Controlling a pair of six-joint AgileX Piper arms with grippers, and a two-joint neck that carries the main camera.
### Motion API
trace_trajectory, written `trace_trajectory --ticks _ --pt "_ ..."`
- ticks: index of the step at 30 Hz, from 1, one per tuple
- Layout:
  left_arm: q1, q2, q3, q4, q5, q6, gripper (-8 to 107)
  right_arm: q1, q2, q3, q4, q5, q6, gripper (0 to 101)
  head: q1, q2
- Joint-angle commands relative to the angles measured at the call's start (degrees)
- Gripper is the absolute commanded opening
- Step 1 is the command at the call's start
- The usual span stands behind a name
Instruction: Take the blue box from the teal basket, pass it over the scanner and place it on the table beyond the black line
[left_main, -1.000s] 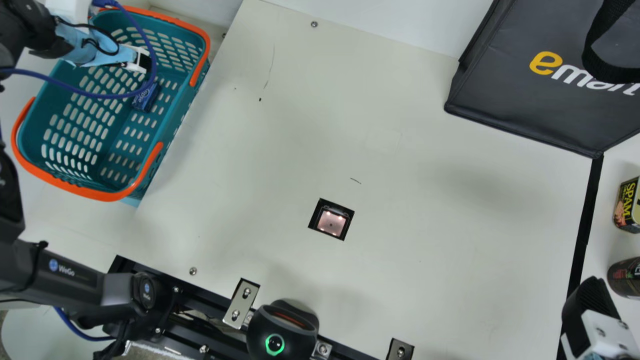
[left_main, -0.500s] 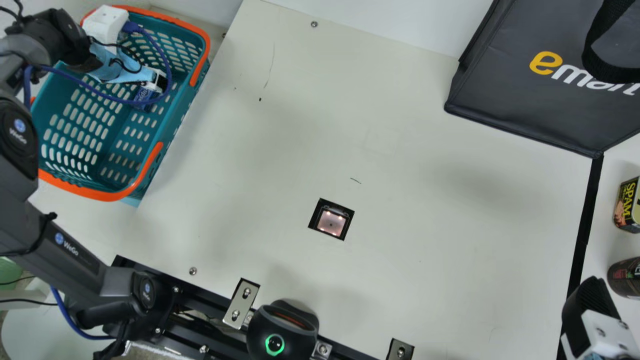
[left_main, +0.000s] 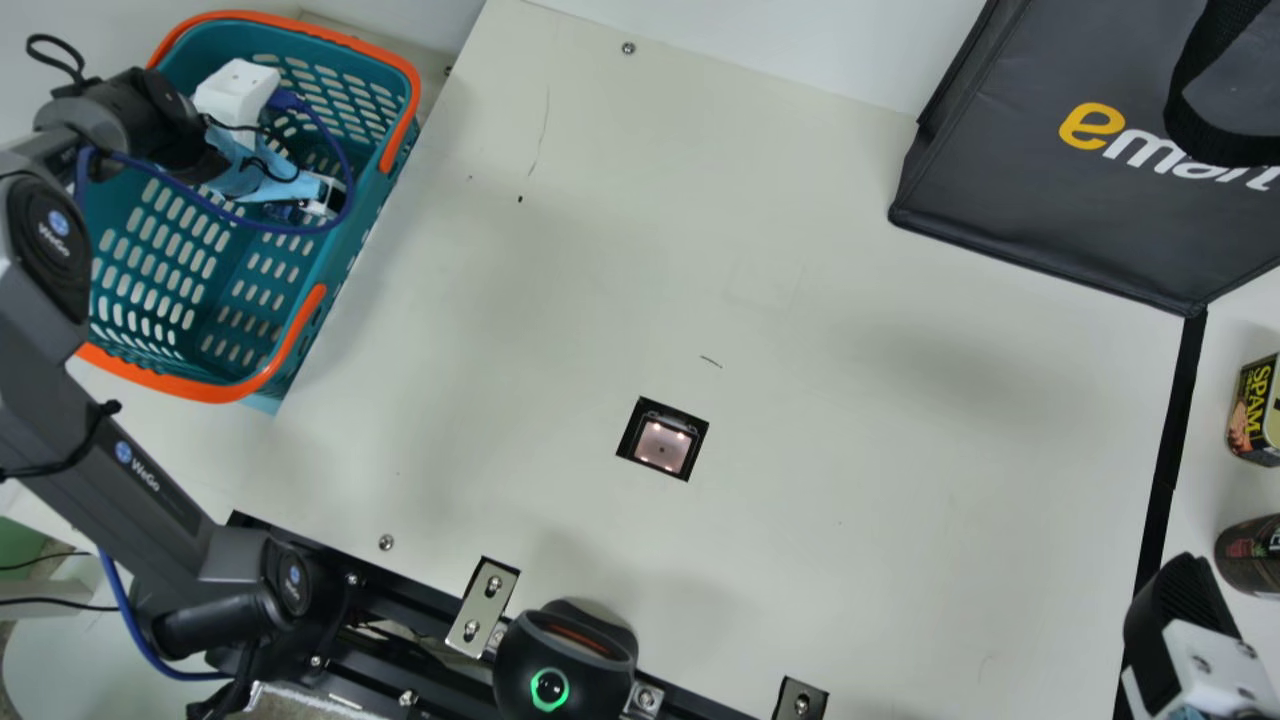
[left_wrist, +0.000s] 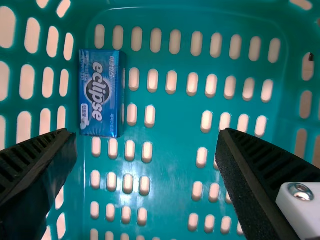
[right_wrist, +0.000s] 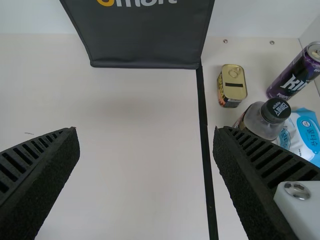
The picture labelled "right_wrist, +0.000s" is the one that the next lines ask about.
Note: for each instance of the rectangular gold tin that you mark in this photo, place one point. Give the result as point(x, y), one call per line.
point(235, 85)

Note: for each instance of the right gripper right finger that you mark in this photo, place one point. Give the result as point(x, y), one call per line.
point(250, 175)

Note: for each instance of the purple can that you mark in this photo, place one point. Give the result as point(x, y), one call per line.
point(292, 80)

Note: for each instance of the white and blue wipes pack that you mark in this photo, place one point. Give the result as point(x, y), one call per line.
point(305, 135)

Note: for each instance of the dark coffee bottle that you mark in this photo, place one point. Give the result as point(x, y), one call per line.
point(262, 120)

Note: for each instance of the dark grey bag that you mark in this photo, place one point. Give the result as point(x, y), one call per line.
point(145, 35)

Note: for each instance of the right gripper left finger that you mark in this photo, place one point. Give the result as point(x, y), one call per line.
point(37, 170)

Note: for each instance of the black strip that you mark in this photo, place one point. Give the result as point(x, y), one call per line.
point(205, 140)

